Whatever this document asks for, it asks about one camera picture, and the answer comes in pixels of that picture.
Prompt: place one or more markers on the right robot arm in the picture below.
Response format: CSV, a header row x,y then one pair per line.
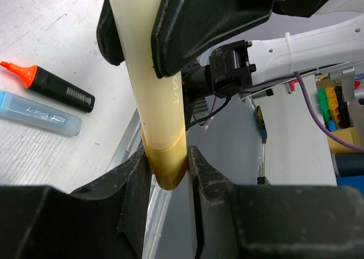
x,y
334,44

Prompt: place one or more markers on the yellow marker cap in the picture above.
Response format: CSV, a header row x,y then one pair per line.
x,y
168,165

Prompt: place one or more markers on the black marker orange cap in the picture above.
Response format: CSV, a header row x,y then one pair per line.
x,y
52,86

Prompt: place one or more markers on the coloured bins in background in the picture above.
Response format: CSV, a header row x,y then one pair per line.
x,y
335,113

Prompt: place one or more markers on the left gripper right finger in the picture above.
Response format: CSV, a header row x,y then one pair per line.
x,y
270,221

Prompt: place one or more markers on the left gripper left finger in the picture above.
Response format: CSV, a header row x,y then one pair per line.
x,y
105,218

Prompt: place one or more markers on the yellow marker edge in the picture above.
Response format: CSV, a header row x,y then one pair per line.
x,y
159,101

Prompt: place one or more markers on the light blue highlighter marker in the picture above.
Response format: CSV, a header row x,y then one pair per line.
x,y
36,114

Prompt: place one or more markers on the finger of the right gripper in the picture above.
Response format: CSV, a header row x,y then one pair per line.
x,y
185,29
107,36

